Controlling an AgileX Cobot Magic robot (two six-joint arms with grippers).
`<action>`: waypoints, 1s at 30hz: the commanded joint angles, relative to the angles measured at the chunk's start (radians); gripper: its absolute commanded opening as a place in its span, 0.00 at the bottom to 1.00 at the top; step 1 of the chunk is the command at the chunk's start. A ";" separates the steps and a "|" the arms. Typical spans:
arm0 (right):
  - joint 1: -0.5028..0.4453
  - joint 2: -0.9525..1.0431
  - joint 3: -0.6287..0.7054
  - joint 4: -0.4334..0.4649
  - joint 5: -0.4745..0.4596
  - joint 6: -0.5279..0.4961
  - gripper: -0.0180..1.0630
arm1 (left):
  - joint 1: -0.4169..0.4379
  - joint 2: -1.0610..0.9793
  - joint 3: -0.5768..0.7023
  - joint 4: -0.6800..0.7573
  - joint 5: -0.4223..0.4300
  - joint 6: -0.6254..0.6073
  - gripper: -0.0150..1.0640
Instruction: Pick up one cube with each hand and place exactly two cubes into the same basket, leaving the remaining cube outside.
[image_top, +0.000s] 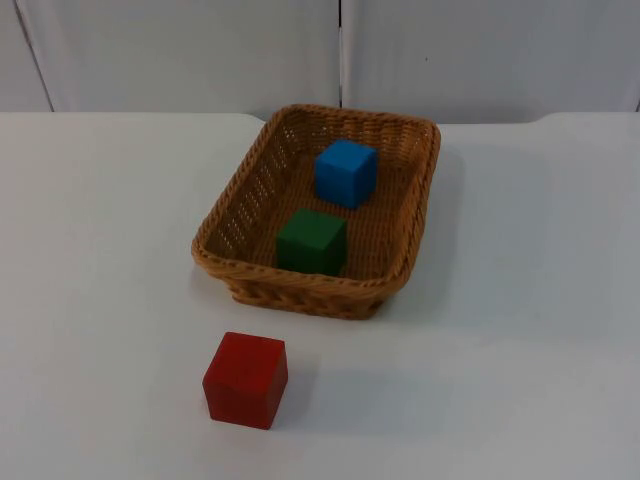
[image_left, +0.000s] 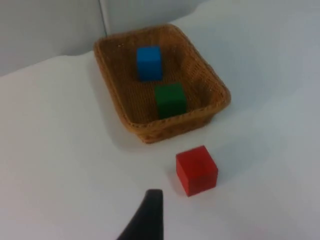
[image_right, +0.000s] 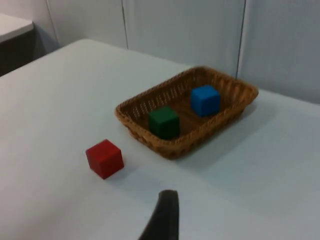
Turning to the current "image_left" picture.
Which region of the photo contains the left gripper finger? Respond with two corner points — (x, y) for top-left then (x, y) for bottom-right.
(116, 188), (165, 240)

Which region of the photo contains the red cube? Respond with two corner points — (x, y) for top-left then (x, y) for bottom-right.
(175, 145), (219, 198)

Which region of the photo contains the green cube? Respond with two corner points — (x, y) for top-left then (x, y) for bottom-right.
(153, 82), (188, 120)

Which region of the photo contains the brown wicker basket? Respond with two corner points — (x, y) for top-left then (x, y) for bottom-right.
(93, 23), (232, 144)

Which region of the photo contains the blue cube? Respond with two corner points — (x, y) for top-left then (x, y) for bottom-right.
(136, 45), (164, 82)

